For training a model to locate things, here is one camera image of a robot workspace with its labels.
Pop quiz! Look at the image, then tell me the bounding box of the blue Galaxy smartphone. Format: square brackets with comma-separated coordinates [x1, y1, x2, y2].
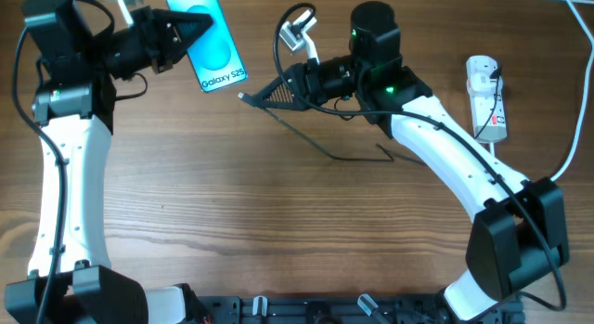
[165, 0, 248, 93]

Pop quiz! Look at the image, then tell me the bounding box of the black USB charging cable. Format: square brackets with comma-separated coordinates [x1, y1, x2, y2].
[237, 64, 505, 167]

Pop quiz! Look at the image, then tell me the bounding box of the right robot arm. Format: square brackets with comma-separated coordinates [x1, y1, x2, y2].
[243, 1, 570, 323]

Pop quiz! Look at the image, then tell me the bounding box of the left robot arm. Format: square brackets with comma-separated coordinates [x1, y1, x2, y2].
[5, 0, 214, 323]

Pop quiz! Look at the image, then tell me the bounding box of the white USB charger plug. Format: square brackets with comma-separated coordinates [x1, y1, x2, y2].
[467, 70, 502, 97]

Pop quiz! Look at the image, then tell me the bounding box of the white power strip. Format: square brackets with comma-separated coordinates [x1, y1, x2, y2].
[466, 55, 507, 144]

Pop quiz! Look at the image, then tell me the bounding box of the black left camera cable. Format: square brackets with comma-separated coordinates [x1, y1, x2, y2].
[11, 0, 117, 324]

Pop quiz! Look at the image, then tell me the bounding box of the black camera cable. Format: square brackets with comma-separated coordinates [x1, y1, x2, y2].
[272, 2, 568, 312]
[11, 0, 117, 324]

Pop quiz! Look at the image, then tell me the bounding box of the black right camera cable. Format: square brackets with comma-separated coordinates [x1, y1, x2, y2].
[272, 2, 568, 312]

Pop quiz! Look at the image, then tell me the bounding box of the white power strip cord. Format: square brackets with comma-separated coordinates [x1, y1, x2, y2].
[488, 0, 594, 184]

